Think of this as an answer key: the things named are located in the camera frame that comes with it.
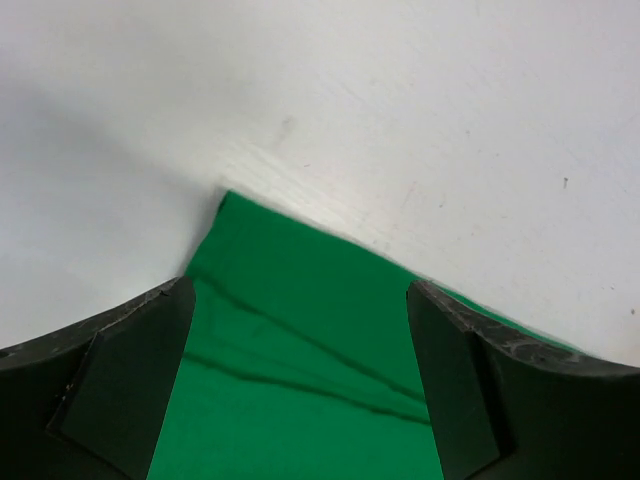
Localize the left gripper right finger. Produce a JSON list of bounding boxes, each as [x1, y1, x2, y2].
[[407, 281, 639, 479]]

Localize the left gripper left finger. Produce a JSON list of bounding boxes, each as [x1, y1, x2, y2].
[[1, 277, 195, 479]]

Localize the green t shirt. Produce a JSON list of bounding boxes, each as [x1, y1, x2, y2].
[[144, 188, 584, 480]]

